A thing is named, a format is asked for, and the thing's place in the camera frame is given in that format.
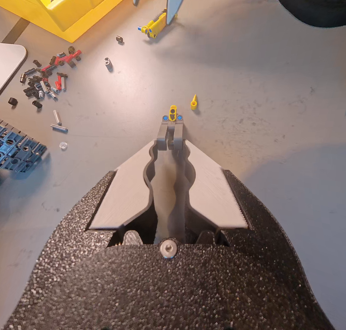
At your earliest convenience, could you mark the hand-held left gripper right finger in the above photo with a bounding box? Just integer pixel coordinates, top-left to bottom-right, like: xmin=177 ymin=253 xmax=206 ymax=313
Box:
xmin=184 ymin=140 xmax=253 ymax=230

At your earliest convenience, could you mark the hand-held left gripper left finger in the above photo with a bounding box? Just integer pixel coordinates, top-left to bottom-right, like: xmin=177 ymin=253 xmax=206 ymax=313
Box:
xmin=88 ymin=140 xmax=157 ymax=230

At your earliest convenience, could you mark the yellow toy brick cylinder assembly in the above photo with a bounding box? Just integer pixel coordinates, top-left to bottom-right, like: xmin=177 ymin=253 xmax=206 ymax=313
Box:
xmin=137 ymin=8 xmax=178 ymax=39

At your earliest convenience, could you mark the yellow plastic parts bin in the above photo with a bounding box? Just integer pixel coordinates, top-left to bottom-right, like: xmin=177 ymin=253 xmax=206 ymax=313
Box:
xmin=0 ymin=0 xmax=133 ymax=43

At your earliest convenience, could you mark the grey yellow toy brick assembly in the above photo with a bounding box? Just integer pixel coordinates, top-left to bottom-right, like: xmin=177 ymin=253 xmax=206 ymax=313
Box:
xmin=156 ymin=105 xmax=185 ymax=150

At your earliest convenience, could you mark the grey desk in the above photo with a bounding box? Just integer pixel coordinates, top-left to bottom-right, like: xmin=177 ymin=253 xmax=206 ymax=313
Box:
xmin=0 ymin=0 xmax=346 ymax=330

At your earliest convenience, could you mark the tracked toy brick vehicle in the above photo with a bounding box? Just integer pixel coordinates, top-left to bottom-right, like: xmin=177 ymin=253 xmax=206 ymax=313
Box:
xmin=0 ymin=118 xmax=47 ymax=173

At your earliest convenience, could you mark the pile of black red pins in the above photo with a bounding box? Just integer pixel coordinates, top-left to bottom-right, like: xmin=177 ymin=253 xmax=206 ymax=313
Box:
xmin=19 ymin=46 xmax=82 ymax=100

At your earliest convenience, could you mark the white stand base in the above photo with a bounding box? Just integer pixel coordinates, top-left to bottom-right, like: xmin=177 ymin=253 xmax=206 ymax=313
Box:
xmin=0 ymin=43 xmax=28 ymax=92

